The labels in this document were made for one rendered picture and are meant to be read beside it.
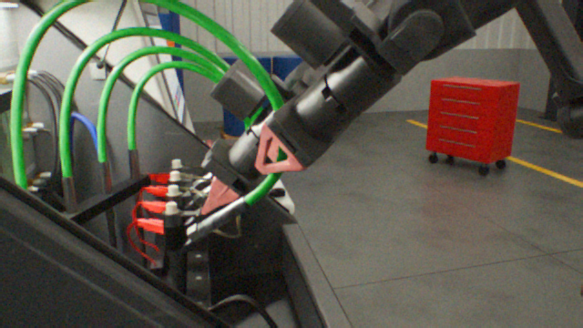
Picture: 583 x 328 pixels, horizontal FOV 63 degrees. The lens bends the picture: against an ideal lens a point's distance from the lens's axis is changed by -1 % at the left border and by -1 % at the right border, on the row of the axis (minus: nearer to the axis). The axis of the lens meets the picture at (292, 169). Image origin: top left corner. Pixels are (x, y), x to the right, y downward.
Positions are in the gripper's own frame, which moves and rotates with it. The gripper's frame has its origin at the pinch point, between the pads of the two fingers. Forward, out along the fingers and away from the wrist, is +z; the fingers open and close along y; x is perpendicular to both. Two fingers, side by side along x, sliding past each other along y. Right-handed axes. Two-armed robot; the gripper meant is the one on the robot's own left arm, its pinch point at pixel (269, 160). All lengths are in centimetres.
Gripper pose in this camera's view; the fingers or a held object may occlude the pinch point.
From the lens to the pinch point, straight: 58.5
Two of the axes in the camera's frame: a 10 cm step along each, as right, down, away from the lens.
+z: -5.8, 4.8, 6.6
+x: 6.7, 7.4, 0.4
